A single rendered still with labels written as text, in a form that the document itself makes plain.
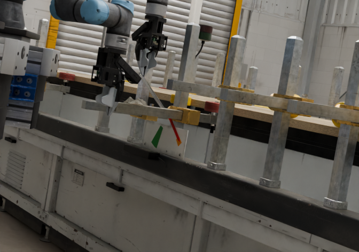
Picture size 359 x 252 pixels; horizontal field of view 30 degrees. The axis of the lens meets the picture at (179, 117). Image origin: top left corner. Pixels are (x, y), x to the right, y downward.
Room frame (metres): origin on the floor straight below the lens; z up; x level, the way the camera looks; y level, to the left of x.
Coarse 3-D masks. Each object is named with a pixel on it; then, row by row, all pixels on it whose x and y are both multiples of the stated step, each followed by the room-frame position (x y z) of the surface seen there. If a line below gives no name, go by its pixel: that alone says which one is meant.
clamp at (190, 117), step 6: (168, 108) 2.36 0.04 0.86; (174, 108) 2.33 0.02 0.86; (180, 108) 2.30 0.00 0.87; (186, 108) 2.31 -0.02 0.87; (186, 114) 2.27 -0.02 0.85; (192, 114) 2.27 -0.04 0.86; (198, 114) 2.28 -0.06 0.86; (174, 120) 2.32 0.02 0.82; (180, 120) 2.29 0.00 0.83; (186, 120) 2.26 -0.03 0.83; (192, 120) 2.27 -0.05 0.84; (198, 120) 2.28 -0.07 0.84
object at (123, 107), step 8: (120, 104) 2.14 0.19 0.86; (128, 104) 2.16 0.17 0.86; (128, 112) 2.16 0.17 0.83; (136, 112) 2.18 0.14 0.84; (144, 112) 2.19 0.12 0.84; (152, 112) 2.21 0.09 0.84; (160, 112) 2.23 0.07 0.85; (168, 112) 2.25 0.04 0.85; (176, 112) 2.27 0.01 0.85; (200, 120) 2.33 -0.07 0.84; (208, 120) 2.36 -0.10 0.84; (216, 120) 2.37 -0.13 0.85
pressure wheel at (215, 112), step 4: (208, 104) 2.36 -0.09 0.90; (212, 104) 2.35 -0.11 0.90; (216, 104) 2.35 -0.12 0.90; (204, 108) 2.38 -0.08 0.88; (208, 108) 2.36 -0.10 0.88; (212, 108) 2.35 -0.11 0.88; (216, 108) 2.35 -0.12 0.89; (212, 112) 2.38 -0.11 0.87; (216, 112) 2.35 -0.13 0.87; (212, 128) 2.38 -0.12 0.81; (212, 132) 2.38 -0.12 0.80
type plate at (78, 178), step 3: (75, 168) 3.38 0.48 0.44; (75, 171) 3.37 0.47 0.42; (78, 171) 3.35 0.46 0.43; (81, 171) 3.32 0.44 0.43; (75, 174) 3.37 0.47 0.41; (78, 174) 3.35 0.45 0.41; (81, 174) 3.32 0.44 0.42; (75, 177) 3.37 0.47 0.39; (78, 177) 3.34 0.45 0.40; (81, 177) 3.32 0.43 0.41; (75, 180) 3.36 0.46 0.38; (78, 180) 3.34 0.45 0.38; (81, 180) 3.31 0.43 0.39; (75, 183) 3.36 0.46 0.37; (78, 183) 3.34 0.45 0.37; (81, 183) 3.31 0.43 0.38; (81, 186) 3.31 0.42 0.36
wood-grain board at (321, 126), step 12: (72, 72) 4.54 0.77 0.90; (96, 84) 3.24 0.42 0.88; (132, 84) 3.64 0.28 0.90; (168, 96) 2.74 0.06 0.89; (192, 96) 3.15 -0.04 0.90; (240, 108) 2.38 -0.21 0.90; (252, 108) 2.67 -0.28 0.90; (264, 108) 3.12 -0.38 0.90; (264, 120) 2.27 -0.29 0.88; (300, 120) 2.14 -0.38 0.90; (312, 120) 2.40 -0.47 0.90; (324, 120) 2.75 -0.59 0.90; (324, 132) 2.06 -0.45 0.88; (336, 132) 2.02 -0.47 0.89
